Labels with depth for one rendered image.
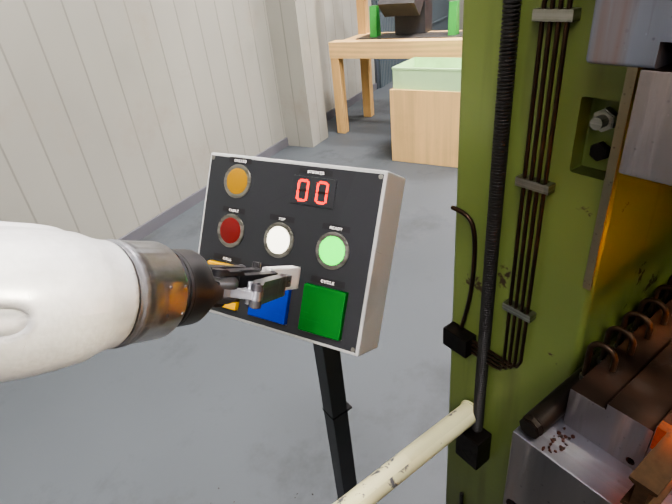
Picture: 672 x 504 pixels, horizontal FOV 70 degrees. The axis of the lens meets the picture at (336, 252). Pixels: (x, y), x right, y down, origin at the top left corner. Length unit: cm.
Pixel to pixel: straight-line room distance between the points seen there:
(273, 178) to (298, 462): 122
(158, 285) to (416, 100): 353
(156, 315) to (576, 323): 62
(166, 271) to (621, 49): 43
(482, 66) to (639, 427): 51
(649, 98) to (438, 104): 334
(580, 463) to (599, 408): 7
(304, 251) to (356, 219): 10
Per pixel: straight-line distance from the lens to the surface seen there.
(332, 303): 74
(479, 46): 78
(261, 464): 185
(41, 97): 306
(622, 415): 68
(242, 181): 84
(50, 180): 308
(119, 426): 217
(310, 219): 76
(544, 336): 88
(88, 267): 38
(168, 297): 43
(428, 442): 104
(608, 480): 71
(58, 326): 36
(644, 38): 51
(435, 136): 389
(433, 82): 380
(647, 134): 52
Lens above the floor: 147
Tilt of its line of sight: 31 degrees down
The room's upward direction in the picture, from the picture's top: 6 degrees counter-clockwise
